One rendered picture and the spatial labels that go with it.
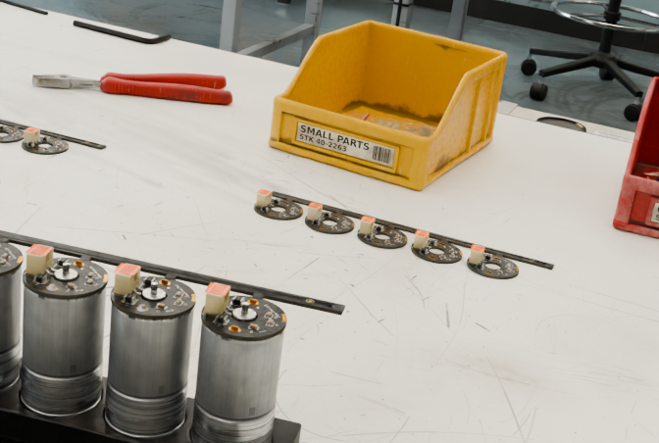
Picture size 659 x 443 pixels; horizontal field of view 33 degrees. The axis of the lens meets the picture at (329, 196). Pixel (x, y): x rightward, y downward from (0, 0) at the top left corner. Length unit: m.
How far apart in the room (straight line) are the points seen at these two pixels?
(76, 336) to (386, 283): 0.20
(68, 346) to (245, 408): 0.06
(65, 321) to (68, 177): 0.25
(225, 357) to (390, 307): 0.17
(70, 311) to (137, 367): 0.03
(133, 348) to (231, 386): 0.03
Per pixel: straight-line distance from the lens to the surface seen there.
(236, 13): 2.97
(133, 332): 0.32
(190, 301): 0.33
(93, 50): 0.81
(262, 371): 0.32
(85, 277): 0.34
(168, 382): 0.33
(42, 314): 0.33
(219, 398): 0.32
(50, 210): 0.54
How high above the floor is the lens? 0.96
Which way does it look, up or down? 22 degrees down
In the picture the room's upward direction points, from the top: 8 degrees clockwise
